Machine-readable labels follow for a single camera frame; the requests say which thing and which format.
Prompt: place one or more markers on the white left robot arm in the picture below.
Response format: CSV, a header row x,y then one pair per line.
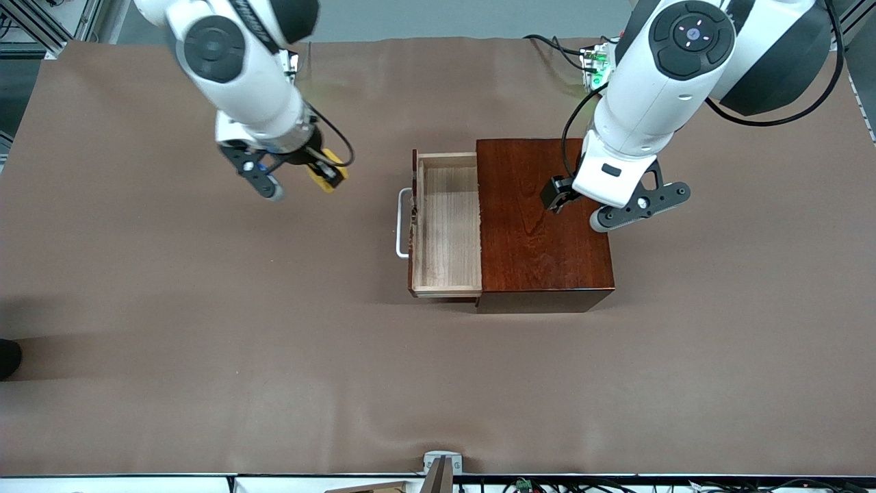
x,y
650,103

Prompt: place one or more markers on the grey metal clamp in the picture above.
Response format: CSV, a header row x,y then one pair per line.
x,y
441,462

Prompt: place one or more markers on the brown table cover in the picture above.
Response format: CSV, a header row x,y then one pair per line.
x,y
274,383

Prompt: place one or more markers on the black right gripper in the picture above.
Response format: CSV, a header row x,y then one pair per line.
x,y
302,155

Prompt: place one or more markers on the black round object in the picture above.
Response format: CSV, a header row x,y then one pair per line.
x,y
7,359

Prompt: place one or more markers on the aluminium frame profile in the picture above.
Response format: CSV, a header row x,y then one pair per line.
x,y
85,17
864,8

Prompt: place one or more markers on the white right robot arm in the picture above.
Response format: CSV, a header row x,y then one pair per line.
x,y
239,82

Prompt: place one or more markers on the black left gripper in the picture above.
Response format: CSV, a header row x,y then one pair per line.
x,y
556,192

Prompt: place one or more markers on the dark wooden cabinet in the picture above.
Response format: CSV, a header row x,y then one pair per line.
x,y
534,260

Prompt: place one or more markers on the yellow block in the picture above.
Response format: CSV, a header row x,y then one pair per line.
x,y
320,183

